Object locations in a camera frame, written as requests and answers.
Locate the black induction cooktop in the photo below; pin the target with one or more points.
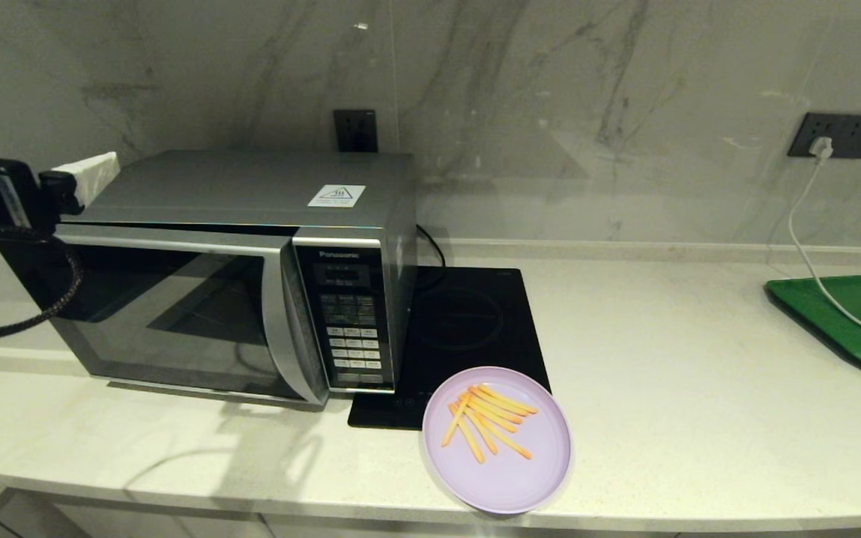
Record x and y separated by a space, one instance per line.
468 321

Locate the white warning sticker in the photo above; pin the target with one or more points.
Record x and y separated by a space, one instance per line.
337 196

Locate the black wide wall socket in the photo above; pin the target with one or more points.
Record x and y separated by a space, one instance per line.
856 134

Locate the long orange french fry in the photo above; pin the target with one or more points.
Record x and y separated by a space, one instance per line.
456 420

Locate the white charger plug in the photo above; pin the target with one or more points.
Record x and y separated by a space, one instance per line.
821 148

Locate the black single wall socket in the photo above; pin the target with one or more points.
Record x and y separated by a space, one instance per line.
356 131

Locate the lilac round plate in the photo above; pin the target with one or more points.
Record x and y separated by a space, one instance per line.
505 486

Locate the silver microwave oven body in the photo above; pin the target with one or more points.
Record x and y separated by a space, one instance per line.
251 187

